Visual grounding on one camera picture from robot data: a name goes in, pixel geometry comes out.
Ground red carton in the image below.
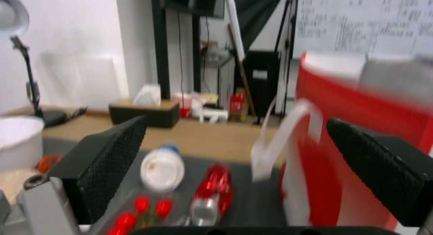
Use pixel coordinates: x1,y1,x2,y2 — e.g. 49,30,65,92
229,88,251,122

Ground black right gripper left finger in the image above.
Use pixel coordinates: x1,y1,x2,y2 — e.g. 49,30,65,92
17,115,148,235

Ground white round container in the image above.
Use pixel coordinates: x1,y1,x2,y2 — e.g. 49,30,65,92
0,116,45,172

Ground black desk lamp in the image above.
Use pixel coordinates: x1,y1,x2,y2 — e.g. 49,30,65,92
9,35,89,128

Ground small red snack packet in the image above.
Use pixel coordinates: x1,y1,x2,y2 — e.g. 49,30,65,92
36,155,63,172

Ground whiteboard with writing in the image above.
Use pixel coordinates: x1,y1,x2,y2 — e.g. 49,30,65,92
293,0,433,58

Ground black monitor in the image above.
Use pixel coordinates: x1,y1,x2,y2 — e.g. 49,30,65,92
168,0,226,19

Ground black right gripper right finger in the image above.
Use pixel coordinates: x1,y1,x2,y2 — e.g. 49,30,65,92
326,118,431,227

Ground white plastic bottle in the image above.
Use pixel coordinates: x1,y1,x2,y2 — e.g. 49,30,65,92
140,143,186,194

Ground red delivery bag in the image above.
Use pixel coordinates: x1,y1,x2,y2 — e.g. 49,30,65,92
251,52,433,229

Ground black tissue box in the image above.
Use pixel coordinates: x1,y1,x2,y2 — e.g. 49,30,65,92
108,84,181,128

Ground black cabinet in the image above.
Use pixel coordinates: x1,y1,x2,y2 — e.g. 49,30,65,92
234,50,283,116

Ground red and white plastic bag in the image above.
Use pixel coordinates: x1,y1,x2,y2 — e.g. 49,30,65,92
173,92,219,118

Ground red soda can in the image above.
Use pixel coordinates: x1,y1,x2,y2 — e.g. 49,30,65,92
189,165,235,226

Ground clear box of red tomatoes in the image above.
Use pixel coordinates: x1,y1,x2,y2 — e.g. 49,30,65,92
88,195,177,235

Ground white small stool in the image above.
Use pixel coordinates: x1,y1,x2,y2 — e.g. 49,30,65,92
199,108,229,123

